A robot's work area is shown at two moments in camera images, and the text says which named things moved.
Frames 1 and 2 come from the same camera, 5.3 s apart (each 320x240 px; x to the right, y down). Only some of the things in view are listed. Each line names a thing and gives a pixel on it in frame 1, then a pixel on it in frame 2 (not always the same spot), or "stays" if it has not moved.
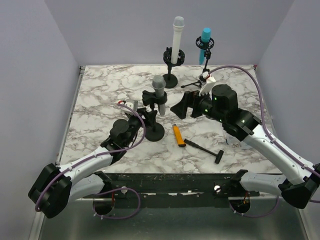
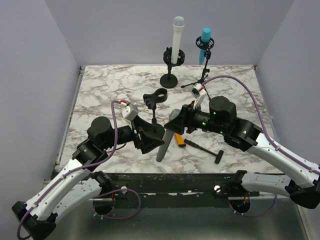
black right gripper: [191, 99] to [184, 119]
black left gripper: [149, 116] to [148, 141]
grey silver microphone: [159, 82] to [168, 138]
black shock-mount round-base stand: [171, 80] stays
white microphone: [178, 23] stays
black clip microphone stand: [154, 131] stays
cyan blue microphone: [205, 38] stays
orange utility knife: [178, 135] stays
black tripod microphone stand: [206, 46] stays
